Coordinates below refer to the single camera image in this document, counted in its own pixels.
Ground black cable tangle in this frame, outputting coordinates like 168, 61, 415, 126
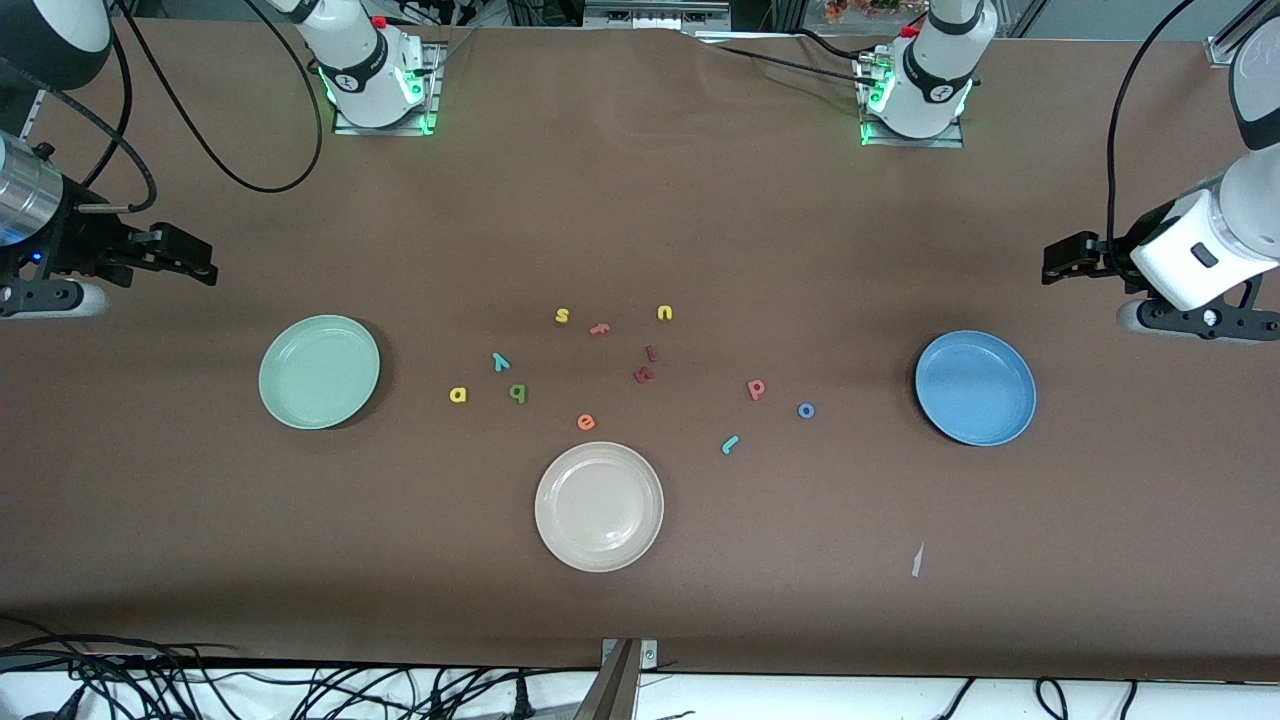
0, 615, 601, 720

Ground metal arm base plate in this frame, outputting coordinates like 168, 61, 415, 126
858, 55, 966, 150
332, 42, 442, 137

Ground beige plate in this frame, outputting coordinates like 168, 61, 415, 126
534, 441, 665, 573

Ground orange artificial flowers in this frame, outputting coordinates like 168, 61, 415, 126
825, 0, 906, 23

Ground blue plate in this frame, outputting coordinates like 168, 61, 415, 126
914, 330, 1038, 447

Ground grey metal box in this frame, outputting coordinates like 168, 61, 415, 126
585, 0, 731, 31

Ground aluminium profile bar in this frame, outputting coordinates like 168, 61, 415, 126
574, 640, 641, 720

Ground aluminium frame rail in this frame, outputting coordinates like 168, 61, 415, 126
1205, 0, 1266, 69
15, 88, 49, 151

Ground metal table edge bracket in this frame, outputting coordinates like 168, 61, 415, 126
601, 638, 659, 671

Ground black table cable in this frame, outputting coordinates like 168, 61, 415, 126
690, 30, 886, 91

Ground green plate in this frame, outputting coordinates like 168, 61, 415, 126
258, 315, 382, 431

